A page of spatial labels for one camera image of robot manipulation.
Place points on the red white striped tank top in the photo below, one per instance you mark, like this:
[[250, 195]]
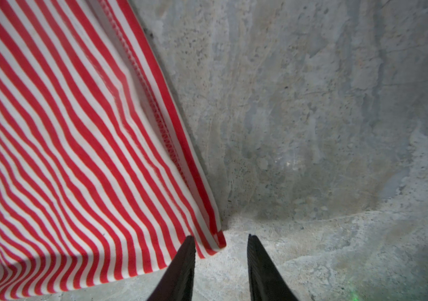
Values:
[[99, 180]]

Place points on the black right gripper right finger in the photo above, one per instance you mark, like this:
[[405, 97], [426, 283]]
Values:
[[265, 281]]

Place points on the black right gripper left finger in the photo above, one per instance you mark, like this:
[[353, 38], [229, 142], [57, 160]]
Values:
[[177, 281]]

